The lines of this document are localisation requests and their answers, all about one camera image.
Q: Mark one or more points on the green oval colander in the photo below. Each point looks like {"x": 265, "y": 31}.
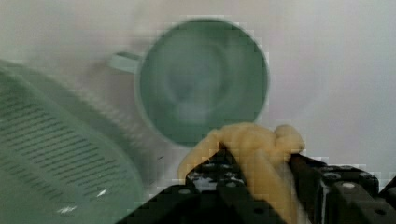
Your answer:
{"x": 61, "y": 162}

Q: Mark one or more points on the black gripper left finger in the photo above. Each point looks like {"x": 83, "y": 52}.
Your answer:
{"x": 215, "y": 192}

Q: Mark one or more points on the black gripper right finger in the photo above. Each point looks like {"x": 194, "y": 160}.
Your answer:
{"x": 332, "y": 194}

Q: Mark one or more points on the green mug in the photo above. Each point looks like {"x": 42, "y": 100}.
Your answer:
{"x": 197, "y": 76}

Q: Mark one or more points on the yellow plush peeled banana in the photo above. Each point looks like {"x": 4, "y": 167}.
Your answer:
{"x": 259, "y": 152}

